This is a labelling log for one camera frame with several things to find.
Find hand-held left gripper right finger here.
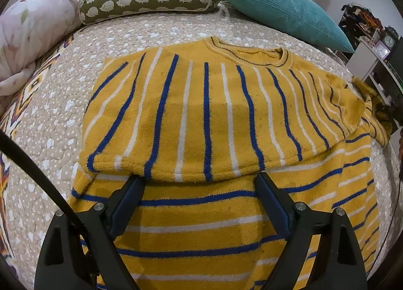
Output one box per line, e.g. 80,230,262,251
254,172,368,290

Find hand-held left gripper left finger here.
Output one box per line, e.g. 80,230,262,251
34,177,146,290

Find yellow striped knit sweater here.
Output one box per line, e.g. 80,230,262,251
71,36,392,290

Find cluttered white shelf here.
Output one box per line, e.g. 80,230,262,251
338,3,403,120

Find teal ribbed pillow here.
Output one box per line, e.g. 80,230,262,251
221,0,356,54

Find pink floral duvet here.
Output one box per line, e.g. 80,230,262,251
0,0,129,97

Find black table clock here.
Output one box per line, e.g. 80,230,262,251
383,26,401,49

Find black cable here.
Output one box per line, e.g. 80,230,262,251
0,131,83,234

